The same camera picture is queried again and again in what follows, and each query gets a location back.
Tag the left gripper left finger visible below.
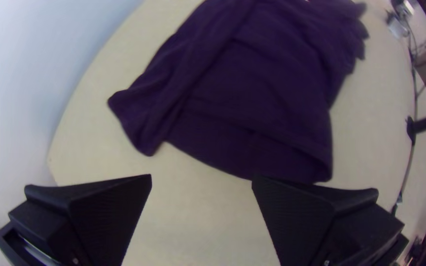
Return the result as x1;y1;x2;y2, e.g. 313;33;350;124
8;173;153;266

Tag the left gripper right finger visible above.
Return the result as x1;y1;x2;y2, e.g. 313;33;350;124
251;175;406;266

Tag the dark t-shirt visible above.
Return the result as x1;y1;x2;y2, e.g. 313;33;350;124
107;0;370;184

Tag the black cable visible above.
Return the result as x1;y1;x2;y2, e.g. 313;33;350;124
392;55;421;217

